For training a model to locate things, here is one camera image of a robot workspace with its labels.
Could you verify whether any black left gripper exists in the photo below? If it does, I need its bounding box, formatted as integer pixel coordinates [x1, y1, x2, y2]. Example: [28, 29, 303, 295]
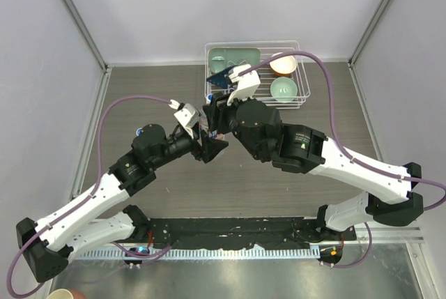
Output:
[150, 121, 227, 169]

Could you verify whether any labelled clear plastic bottle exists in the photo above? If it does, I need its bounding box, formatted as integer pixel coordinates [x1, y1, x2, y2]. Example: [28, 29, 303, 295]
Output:
[199, 109, 225, 141]

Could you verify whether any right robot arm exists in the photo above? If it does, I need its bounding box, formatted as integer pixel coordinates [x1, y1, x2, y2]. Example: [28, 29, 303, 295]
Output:
[203, 93, 424, 240]

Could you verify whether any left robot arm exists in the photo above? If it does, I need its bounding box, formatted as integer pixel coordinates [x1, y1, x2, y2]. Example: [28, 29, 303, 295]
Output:
[16, 124, 229, 283]

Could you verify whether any dark blue leaf plate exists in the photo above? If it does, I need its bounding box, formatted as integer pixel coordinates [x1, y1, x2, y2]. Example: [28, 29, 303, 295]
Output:
[206, 66, 233, 89]

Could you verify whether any green rectangular tray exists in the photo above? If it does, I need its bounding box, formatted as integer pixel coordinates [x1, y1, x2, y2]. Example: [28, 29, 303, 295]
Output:
[208, 47, 261, 74]

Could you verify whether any green round bowl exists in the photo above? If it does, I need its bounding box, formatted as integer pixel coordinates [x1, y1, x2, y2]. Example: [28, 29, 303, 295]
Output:
[270, 77, 298, 103]

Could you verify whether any orange bowl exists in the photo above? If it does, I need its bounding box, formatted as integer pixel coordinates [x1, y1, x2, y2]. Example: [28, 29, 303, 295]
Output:
[269, 56, 298, 77]

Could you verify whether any pink cup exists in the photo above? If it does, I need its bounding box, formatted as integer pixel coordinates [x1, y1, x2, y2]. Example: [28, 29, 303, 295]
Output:
[68, 289, 86, 299]

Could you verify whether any beige cup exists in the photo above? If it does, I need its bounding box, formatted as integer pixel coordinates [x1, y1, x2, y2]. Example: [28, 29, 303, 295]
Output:
[47, 289, 75, 299]

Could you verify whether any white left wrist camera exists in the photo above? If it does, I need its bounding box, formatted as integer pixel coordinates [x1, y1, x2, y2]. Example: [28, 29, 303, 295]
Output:
[169, 99, 200, 139]

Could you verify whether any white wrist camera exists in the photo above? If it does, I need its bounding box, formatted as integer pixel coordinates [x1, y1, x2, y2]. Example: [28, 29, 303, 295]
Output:
[169, 99, 200, 139]
[226, 64, 261, 106]

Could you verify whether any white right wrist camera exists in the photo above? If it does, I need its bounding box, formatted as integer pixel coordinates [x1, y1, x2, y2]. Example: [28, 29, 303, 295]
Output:
[226, 64, 261, 106]

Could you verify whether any white wire dish rack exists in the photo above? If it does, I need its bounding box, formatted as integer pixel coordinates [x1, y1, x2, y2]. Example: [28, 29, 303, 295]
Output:
[205, 40, 311, 109]

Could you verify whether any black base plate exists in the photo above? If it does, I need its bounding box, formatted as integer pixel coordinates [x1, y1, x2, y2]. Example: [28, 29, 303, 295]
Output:
[107, 216, 358, 252]

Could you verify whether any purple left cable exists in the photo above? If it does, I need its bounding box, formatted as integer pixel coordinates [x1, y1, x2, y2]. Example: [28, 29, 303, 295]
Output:
[7, 95, 175, 296]

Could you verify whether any purple cable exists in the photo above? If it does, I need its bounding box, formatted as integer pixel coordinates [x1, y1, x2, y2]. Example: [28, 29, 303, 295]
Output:
[7, 95, 175, 296]
[240, 51, 446, 269]

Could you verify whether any perforated cable duct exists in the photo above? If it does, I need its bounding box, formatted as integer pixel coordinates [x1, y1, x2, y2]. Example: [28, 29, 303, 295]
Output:
[75, 245, 320, 261]

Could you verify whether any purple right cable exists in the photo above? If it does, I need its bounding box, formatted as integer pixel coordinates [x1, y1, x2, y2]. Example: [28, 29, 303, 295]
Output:
[240, 51, 446, 269]

